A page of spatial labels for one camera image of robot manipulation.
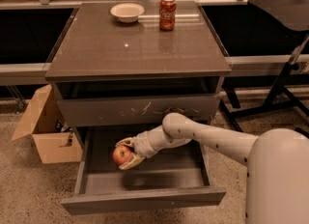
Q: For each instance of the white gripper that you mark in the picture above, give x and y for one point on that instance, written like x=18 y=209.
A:
x=141 y=146

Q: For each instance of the red apple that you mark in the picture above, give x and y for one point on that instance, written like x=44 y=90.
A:
x=121 y=154

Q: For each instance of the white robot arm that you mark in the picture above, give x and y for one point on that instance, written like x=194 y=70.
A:
x=277 y=161

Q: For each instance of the open grey drawer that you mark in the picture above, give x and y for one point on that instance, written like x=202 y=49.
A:
x=175 y=178

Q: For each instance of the grey drawer cabinet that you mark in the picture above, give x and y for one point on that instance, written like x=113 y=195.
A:
x=108 y=73

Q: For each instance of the cardboard box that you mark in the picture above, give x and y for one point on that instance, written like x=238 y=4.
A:
x=42 y=120

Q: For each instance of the white bowl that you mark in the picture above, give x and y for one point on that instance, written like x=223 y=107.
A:
x=127 y=12

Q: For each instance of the red cola can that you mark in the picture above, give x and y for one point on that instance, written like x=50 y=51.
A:
x=167 y=11

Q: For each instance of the black rolling stand table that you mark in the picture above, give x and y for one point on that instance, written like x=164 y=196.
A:
x=293 y=17

